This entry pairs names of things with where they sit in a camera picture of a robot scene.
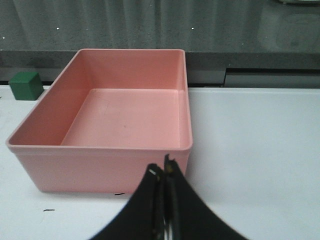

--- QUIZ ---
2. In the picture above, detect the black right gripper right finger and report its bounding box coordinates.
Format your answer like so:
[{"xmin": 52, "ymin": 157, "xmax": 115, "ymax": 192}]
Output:
[{"xmin": 163, "ymin": 154, "xmax": 246, "ymax": 240}]

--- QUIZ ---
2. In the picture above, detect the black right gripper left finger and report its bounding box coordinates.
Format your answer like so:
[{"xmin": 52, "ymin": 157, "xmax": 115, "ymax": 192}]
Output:
[{"xmin": 92, "ymin": 163, "xmax": 164, "ymax": 240}]

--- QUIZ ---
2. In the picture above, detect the pink plastic bin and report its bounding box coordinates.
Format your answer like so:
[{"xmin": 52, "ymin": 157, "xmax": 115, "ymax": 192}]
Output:
[{"xmin": 6, "ymin": 48, "xmax": 193, "ymax": 193}]

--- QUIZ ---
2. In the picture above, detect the green wooden cube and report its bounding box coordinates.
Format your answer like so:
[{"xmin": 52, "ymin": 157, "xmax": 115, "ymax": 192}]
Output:
[{"xmin": 8, "ymin": 71, "xmax": 44, "ymax": 101}]

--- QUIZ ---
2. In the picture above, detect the grey stone counter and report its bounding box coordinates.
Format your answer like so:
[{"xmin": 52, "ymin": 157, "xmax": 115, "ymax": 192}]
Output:
[{"xmin": 0, "ymin": 0, "xmax": 320, "ymax": 89}]

